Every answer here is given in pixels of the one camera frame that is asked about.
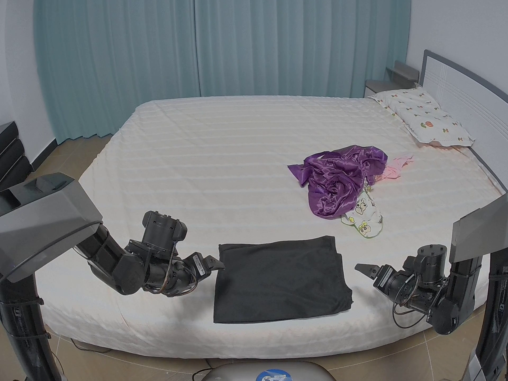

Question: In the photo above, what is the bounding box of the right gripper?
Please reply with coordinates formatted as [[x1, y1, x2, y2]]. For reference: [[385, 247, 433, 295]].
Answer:
[[354, 264, 402, 293]]

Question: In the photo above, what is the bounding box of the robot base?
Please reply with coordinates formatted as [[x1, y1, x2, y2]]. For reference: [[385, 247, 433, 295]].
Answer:
[[208, 363, 330, 381]]

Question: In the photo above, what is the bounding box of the black chest of drawers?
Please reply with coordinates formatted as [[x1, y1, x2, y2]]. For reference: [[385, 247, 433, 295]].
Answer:
[[0, 121, 34, 189]]

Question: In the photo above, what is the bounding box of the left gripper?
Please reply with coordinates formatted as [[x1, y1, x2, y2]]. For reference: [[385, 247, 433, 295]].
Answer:
[[183, 252, 226, 285]]

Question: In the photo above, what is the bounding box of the grey bedside table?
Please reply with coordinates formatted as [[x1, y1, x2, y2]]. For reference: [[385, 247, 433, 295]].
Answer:
[[364, 60, 420, 96]]

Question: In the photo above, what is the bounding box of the white printed garment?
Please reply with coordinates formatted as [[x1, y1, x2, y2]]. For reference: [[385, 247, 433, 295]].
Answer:
[[341, 187, 385, 239]]

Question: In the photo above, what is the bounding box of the bed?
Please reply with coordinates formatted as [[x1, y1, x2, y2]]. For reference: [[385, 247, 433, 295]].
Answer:
[[40, 49, 508, 360]]

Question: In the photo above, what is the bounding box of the purple garment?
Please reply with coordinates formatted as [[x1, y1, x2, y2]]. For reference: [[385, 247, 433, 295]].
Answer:
[[288, 144, 388, 219]]

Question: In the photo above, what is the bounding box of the pink garment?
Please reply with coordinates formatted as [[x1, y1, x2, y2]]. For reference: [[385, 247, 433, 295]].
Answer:
[[375, 155, 414, 182]]

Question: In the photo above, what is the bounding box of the white printed pillow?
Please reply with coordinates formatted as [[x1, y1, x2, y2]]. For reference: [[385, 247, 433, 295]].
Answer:
[[369, 87, 475, 148]]

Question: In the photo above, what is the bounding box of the black T-shirt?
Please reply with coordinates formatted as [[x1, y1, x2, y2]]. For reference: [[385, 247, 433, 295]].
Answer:
[[214, 235, 354, 324]]

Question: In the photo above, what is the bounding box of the blue-green curtain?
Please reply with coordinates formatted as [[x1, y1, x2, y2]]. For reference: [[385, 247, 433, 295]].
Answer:
[[34, 0, 199, 144], [194, 0, 411, 99]]

